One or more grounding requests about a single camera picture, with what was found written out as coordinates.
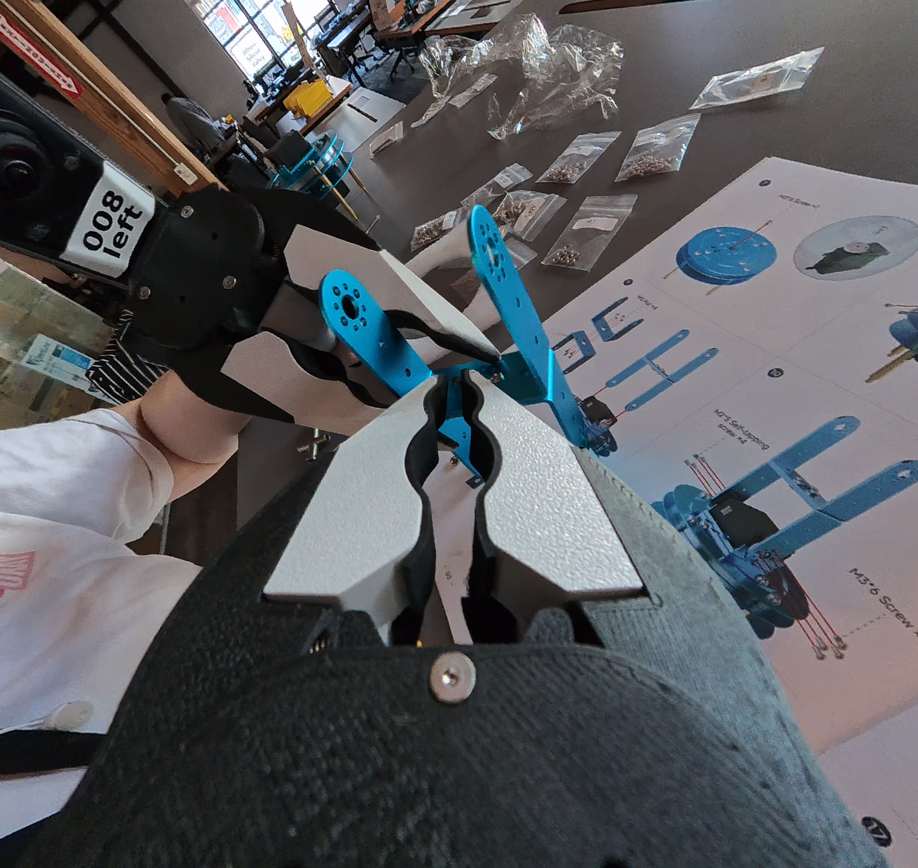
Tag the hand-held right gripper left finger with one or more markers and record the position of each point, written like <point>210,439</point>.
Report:
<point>351,524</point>

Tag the red wall sign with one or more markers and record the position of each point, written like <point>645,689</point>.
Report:
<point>43,58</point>

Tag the white table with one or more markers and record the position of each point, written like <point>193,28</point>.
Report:
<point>366,108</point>

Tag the illustrated instruction manual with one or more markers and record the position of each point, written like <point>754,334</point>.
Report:
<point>717,294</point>

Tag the large paned window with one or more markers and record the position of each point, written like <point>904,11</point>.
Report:
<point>251,15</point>

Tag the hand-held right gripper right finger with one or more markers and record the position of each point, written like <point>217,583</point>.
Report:
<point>559,524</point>

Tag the striped black white cloth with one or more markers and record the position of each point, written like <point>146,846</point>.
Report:
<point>118,373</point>

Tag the white foam packing piece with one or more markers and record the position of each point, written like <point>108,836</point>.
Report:
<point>437,251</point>

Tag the person's left hand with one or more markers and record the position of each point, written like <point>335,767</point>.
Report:
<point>193,427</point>

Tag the wooden ceiling beam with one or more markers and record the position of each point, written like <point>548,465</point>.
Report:
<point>129,108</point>

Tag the blue U-shaped metal bracket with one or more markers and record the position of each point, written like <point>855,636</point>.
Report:
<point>566,395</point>
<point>495,273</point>

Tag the group of small screw bags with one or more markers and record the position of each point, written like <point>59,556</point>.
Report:
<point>656,151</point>

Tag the dark grey desk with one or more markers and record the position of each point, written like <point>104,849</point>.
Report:
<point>860,115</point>

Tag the large clear zip bag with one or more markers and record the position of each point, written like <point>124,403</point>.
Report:
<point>753,79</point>

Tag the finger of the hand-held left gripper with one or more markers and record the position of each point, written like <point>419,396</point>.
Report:
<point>358,266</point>
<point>280,380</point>

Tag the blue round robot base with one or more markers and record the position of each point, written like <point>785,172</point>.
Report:
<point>315,158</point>

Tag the yellow box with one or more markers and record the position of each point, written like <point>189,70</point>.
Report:
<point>301,97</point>

